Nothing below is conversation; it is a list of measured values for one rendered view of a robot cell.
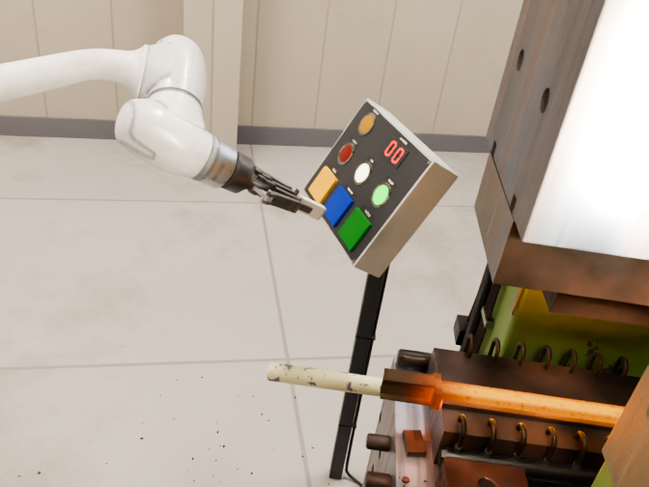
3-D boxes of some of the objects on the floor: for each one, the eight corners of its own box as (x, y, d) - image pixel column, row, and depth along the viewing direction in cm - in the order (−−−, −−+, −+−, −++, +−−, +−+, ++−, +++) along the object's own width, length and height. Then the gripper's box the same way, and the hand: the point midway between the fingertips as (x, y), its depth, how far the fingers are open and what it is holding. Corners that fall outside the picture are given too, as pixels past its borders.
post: (328, 478, 203) (386, 179, 144) (329, 468, 206) (386, 171, 147) (341, 479, 203) (404, 181, 144) (341, 470, 206) (403, 173, 147)
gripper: (209, 168, 125) (301, 212, 139) (223, 201, 115) (322, 243, 129) (228, 136, 123) (321, 184, 136) (245, 167, 113) (343, 214, 126)
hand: (308, 207), depth 131 cm, fingers closed
